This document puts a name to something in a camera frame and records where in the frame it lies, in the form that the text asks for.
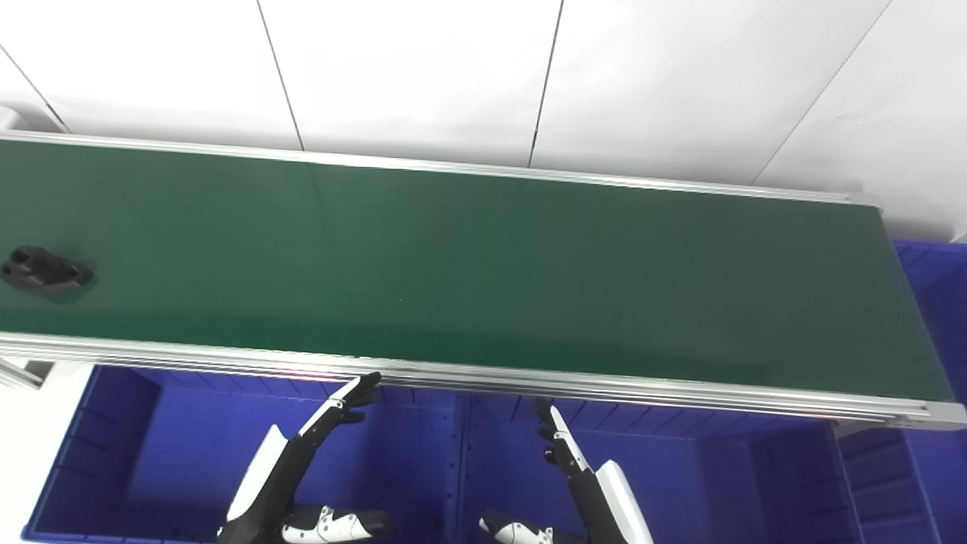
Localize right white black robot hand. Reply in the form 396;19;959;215
478;398;655;544

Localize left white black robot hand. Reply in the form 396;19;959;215
217;372;392;544

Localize black flanged metal part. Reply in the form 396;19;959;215
0;246;96;298

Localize blue plastic bin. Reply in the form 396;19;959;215
831;238;967;544
21;366;463;544
453;391;866;544

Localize green conveyor belt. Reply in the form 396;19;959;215
0;128;967;431
0;138;954;403

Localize aluminium conveyor leg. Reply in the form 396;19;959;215
0;358;55;391

